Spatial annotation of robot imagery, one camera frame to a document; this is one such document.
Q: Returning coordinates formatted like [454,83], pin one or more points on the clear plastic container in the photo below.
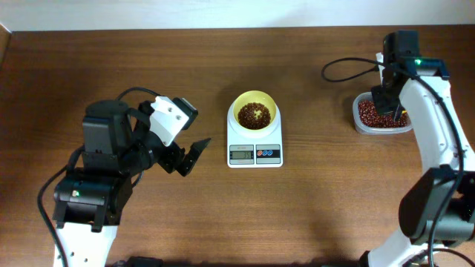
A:
[364,129]

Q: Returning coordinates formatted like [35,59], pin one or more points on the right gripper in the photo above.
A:
[382,107]

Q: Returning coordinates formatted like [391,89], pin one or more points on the white digital kitchen scale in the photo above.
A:
[261,148]

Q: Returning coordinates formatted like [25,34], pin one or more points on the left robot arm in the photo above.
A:
[120,143]

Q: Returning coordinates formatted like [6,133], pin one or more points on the red adzuki beans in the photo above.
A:
[370,118]

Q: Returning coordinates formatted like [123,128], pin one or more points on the yellow plastic bowl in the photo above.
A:
[254,96]

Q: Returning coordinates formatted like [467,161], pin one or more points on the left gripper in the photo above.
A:
[170,163]

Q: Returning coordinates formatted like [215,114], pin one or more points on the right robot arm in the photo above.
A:
[438,211]

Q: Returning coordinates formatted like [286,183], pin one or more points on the red beans in bowl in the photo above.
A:
[254,116]

